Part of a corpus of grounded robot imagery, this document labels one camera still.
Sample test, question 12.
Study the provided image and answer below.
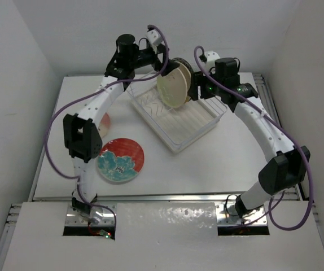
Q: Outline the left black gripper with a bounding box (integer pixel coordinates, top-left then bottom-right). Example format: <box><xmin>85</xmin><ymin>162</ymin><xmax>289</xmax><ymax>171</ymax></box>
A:
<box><xmin>129</xmin><ymin>43</ymin><xmax>178</xmax><ymax>76</ymax></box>

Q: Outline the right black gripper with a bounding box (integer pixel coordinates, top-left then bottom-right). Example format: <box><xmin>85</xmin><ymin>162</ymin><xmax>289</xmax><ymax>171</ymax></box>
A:
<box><xmin>188</xmin><ymin>68</ymin><xmax>224</xmax><ymax>100</ymax></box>

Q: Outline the pink cream branch plate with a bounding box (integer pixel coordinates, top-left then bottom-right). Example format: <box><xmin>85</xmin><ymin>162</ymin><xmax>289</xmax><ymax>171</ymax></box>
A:
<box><xmin>98</xmin><ymin>113</ymin><xmax>112</xmax><ymax>138</ymax></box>

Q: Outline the red blue floral plate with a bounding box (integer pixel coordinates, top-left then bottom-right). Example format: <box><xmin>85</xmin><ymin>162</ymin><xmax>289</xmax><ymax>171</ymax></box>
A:
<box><xmin>96</xmin><ymin>138</ymin><xmax>145</xmax><ymax>184</ymax></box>

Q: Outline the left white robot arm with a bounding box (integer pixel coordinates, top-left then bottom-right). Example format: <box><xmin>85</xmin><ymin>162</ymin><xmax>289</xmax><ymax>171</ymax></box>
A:
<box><xmin>63</xmin><ymin>29</ymin><xmax>179</xmax><ymax>215</ymax></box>

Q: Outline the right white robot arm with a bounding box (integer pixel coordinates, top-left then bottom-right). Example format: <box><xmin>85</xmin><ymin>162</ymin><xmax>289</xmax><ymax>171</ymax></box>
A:
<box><xmin>191</xmin><ymin>53</ymin><xmax>312</xmax><ymax>218</ymax></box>

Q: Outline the black patterned plate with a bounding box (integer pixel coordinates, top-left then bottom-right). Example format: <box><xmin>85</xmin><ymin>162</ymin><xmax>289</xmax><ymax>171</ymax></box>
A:
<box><xmin>172</xmin><ymin>58</ymin><xmax>194</xmax><ymax>78</ymax></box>

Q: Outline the tan plate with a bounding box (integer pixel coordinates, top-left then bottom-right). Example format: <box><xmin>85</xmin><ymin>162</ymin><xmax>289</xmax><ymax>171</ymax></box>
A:
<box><xmin>179</xmin><ymin>62</ymin><xmax>191</xmax><ymax>91</ymax></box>

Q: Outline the cream drip tray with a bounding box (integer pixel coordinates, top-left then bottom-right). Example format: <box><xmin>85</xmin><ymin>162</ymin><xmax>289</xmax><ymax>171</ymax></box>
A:
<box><xmin>130</xmin><ymin>99</ymin><xmax>221</xmax><ymax>154</ymax></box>

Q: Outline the white front cover panel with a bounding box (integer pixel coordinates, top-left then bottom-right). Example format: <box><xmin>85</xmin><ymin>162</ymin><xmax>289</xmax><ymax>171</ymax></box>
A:
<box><xmin>3</xmin><ymin>202</ymin><xmax>324</xmax><ymax>270</ymax></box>

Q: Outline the small green circuit board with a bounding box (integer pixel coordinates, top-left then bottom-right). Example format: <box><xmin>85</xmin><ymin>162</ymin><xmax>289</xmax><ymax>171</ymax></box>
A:
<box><xmin>87</xmin><ymin>223</ymin><xmax>112</xmax><ymax>239</ymax></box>

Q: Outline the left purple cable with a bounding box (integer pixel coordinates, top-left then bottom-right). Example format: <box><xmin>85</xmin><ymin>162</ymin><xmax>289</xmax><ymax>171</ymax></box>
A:
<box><xmin>43</xmin><ymin>24</ymin><xmax>170</xmax><ymax>226</ymax></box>

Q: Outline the purple cable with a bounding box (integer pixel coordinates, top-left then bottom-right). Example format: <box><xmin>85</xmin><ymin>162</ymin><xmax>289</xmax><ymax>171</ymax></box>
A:
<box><xmin>193</xmin><ymin>46</ymin><xmax>314</xmax><ymax>230</ymax></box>
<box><xmin>43</xmin><ymin>24</ymin><xmax>170</xmax><ymax>226</ymax></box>

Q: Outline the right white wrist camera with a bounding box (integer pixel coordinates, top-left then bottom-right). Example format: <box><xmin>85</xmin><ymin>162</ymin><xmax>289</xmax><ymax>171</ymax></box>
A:
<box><xmin>199</xmin><ymin>51</ymin><xmax>220</xmax><ymax>71</ymax></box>

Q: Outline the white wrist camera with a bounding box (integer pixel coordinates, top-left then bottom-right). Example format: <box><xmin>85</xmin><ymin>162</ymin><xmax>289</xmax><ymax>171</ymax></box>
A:
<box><xmin>146</xmin><ymin>29</ymin><xmax>163</xmax><ymax>47</ymax></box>
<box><xmin>199</xmin><ymin>51</ymin><xmax>220</xmax><ymax>71</ymax></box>

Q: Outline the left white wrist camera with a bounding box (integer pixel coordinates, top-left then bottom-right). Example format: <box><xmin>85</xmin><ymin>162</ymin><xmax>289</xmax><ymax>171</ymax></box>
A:
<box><xmin>146</xmin><ymin>29</ymin><xmax>163</xmax><ymax>47</ymax></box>

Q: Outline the white wire dish rack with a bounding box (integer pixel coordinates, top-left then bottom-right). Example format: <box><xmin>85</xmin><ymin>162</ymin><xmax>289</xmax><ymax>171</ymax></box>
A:
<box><xmin>127</xmin><ymin>79</ymin><xmax>227</xmax><ymax>126</ymax></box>

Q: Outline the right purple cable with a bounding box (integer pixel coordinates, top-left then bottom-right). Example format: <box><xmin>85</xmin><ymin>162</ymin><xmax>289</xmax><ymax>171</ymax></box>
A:
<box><xmin>193</xmin><ymin>46</ymin><xmax>314</xmax><ymax>230</ymax></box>

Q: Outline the aluminium mounting rail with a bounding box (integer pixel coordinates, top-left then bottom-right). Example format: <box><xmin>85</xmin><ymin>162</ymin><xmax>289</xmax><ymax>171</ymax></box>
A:
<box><xmin>6</xmin><ymin>189</ymin><xmax>301</xmax><ymax>229</ymax></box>

